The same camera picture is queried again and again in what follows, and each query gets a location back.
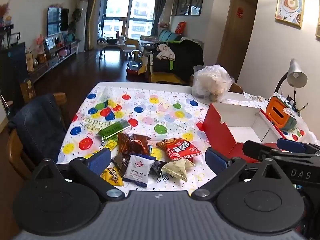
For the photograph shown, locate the white tower air conditioner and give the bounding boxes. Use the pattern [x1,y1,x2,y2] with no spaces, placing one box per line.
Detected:
[79,0,88,53]

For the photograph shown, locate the grey curtain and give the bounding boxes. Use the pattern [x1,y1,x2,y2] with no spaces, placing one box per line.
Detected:
[85,0,100,50]
[153,0,170,37]

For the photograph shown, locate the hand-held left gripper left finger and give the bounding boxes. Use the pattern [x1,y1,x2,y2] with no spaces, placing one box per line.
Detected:
[32,147,125,202]

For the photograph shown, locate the long television cabinet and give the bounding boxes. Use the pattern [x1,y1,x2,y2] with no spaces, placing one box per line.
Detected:
[27,39,80,83]

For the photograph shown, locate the orange green tissue box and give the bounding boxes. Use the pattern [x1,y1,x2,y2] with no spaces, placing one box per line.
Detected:
[265,95,300,130]

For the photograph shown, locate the dark brown candy packet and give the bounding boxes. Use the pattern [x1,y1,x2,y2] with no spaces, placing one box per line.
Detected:
[112,152,131,175]

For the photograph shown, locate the dark tall cabinet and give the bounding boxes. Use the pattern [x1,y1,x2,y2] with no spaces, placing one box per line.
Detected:
[0,42,29,100]

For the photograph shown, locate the dried flower bouquet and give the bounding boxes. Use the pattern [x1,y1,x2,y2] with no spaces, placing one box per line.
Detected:
[0,1,12,27]

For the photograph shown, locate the beige triangular snack packet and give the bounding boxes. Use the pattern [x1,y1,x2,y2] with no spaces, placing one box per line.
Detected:
[161,159,195,182]

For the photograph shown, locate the red cardboard box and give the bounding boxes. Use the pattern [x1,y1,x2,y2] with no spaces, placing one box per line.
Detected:
[202,102,288,165]

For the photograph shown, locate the silver desk lamp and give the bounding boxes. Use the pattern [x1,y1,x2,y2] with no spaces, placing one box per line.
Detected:
[274,58,308,105]

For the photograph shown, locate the gold framed food picture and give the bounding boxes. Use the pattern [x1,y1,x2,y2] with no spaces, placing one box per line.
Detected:
[275,0,305,28]

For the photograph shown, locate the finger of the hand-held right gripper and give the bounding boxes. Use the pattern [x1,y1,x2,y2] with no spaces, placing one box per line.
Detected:
[276,138,320,155]
[242,140,284,162]

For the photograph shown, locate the teal sofa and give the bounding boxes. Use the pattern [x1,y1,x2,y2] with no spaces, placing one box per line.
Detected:
[159,29,183,42]

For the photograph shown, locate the dark foil snack packet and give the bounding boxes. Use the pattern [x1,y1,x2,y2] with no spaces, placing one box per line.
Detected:
[149,160,167,178]

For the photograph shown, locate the black coat pile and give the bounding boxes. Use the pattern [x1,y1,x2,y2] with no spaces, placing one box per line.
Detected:
[151,39,204,83]

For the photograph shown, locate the red snack packet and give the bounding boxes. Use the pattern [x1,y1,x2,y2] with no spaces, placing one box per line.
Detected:
[157,138,202,161]

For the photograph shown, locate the white blue-trimmed cracker packet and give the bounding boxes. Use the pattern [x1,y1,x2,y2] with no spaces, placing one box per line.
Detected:
[123,154,156,187]

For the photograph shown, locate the printed paper packet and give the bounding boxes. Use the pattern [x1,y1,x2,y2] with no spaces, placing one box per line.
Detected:
[244,92,269,102]

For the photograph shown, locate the wooden door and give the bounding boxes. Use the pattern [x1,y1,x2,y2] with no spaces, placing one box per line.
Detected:
[216,0,259,82]

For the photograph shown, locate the wooden chair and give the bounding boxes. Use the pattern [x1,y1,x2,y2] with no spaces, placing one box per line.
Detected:
[230,83,244,94]
[6,92,68,180]

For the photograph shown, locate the clear bag of rice snacks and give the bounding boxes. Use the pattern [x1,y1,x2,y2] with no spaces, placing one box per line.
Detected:
[194,64,235,98]

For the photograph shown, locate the large window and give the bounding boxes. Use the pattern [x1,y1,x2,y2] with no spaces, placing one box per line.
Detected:
[100,0,157,39]

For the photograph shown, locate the green house plant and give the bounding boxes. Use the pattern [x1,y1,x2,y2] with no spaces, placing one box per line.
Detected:
[68,7,83,34]

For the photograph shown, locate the brown cardboard box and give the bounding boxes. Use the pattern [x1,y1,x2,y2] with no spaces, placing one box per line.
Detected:
[20,79,37,103]

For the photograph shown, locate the green snack bar packet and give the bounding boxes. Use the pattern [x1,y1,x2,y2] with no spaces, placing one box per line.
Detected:
[98,119,132,143]

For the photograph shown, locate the brown shiny snack packet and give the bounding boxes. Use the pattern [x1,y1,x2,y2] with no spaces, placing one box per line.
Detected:
[117,133,152,155]

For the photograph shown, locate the yellow snack packet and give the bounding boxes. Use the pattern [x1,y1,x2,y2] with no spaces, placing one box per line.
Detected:
[101,167,124,187]

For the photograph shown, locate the yellow armchair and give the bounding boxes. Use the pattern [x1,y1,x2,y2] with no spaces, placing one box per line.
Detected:
[124,36,139,48]

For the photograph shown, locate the red toy car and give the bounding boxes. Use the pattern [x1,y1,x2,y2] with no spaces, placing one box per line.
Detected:
[126,61,142,76]

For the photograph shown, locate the clear plastic bag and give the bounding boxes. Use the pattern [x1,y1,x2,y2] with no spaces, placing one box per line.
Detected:
[281,107,317,145]

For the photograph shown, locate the beige cloth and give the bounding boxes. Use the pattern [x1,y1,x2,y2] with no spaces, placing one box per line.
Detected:
[156,44,175,60]

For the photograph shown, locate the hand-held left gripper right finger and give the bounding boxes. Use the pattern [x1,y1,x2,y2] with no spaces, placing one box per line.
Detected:
[191,147,293,202]

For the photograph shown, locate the wooden coffee table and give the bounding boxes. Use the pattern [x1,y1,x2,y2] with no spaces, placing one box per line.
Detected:
[97,41,128,63]

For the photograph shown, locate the red bag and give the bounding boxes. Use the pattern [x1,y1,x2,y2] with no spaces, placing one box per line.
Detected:
[175,21,187,34]

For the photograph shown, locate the flat screen television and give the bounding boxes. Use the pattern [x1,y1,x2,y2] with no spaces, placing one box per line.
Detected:
[47,7,69,37]

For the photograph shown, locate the balloon print tablecloth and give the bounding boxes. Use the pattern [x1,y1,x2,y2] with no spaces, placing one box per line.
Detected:
[56,84,320,197]

